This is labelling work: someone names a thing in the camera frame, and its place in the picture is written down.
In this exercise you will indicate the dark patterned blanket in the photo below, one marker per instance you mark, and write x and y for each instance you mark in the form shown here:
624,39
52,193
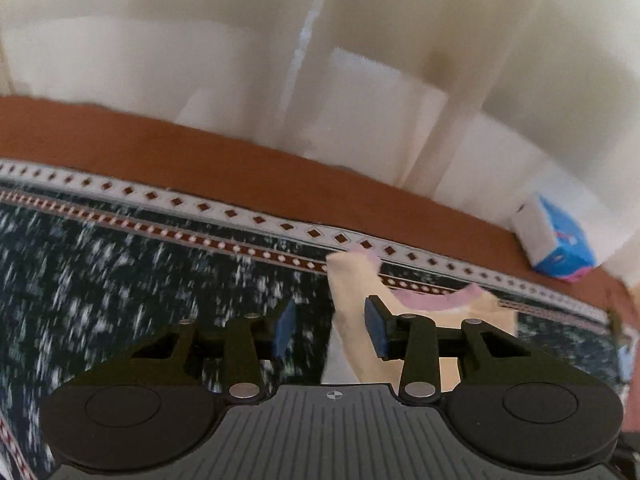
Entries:
90,264

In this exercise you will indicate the blue white tissue pack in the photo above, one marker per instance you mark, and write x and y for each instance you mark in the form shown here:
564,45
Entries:
554,242

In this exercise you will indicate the yellow white pink-trimmed garment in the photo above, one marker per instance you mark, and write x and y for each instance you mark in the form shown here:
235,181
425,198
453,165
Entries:
355,276

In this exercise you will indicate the cream white curtain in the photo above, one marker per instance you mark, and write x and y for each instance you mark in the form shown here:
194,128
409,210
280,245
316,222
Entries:
473,103

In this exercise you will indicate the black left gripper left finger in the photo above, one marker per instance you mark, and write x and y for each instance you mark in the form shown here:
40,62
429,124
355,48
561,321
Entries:
163,397

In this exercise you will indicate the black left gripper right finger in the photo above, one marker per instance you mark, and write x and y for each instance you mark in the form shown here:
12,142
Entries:
510,402

